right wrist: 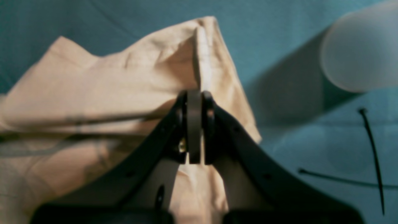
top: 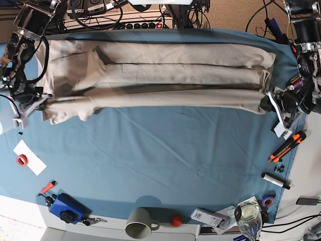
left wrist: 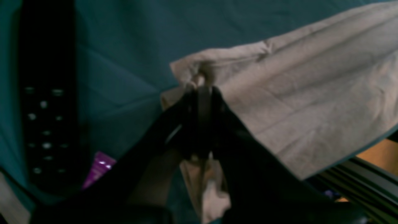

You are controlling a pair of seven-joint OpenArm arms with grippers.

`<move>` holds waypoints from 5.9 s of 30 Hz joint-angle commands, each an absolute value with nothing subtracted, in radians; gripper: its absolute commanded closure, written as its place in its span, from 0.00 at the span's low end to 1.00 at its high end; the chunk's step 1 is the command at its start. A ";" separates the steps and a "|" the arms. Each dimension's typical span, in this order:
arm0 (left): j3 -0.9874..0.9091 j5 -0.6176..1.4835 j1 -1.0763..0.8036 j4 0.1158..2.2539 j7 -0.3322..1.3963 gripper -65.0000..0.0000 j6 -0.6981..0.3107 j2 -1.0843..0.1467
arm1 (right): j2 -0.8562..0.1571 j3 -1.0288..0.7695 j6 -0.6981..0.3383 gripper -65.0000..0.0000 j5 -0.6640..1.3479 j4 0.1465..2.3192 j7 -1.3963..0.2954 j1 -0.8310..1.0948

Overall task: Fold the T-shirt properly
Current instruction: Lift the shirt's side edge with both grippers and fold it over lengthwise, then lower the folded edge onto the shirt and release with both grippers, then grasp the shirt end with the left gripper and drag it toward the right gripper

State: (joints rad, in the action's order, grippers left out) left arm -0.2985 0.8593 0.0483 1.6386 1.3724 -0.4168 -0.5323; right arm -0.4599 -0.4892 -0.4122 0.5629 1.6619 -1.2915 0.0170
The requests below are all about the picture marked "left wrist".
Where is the black remote control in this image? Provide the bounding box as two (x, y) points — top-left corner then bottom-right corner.
(18, 0), (81, 194)

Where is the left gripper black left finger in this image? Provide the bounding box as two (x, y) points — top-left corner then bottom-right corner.
(30, 89), (197, 224)

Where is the blue table cloth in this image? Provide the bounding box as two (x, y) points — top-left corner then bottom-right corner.
(1, 0), (397, 224)

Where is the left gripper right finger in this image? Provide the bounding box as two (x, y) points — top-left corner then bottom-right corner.
(199, 86), (367, 224)

